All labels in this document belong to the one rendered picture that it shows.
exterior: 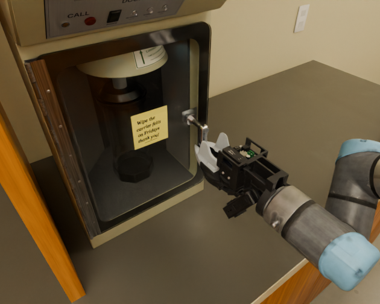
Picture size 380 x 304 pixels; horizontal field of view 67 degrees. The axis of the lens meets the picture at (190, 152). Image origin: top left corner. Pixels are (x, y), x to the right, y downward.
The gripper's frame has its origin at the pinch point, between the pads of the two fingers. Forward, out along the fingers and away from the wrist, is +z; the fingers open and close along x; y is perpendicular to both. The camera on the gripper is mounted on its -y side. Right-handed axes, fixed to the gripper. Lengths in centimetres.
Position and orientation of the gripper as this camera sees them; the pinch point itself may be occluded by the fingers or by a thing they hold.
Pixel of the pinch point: (202, 149)
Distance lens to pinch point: 62.0
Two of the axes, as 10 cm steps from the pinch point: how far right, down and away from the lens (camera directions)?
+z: -5.8, -5.2, 6.3
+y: 0.0, -7.7, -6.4
